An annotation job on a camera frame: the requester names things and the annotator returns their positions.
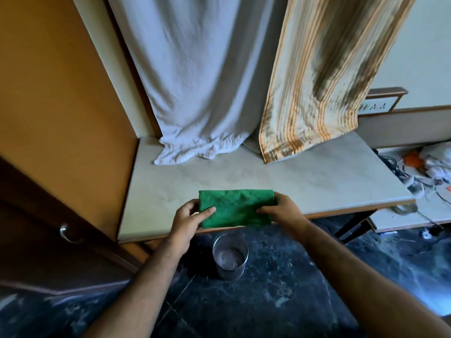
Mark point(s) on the person's right hand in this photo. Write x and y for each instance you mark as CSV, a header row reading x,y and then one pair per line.
x,y
283,212

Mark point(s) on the person's left hand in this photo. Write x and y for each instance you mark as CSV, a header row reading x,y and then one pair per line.
x,y
183,223

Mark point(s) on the person's left thumb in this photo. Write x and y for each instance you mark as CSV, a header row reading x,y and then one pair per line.
x,y
207,214

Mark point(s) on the person's right thumb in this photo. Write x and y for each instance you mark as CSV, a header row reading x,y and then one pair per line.
x,y
267,211

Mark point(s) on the green microfiber cloth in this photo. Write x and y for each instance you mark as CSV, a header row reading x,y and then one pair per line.
x,y
236,207

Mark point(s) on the person's right forearm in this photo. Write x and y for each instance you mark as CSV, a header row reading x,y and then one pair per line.
x,y
366,281

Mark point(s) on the person's left forearm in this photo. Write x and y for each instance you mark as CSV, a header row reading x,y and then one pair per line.
x,y
141,288

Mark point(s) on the white marble-top table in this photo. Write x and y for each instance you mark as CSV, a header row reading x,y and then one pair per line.
x,y
267,183

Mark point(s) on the steel bucket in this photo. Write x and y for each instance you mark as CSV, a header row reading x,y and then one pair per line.
x,y
230,256

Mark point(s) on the white hanging towel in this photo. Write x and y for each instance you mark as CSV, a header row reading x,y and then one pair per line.
x,y
201,77

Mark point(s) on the orange striped hanging towel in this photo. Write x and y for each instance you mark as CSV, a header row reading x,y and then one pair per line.
x,y
324,77

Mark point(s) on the brown wooden door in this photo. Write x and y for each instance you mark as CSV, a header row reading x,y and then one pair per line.
x,y
53,228

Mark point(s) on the wooden framed picture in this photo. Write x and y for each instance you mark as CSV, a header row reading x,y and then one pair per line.
x,y
382,102

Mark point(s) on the white crumpled plastic bag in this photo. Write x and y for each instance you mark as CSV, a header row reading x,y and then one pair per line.
x,y
437,160

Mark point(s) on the orange wooden cupboard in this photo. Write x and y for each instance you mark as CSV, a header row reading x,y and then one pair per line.
x,y
60,102

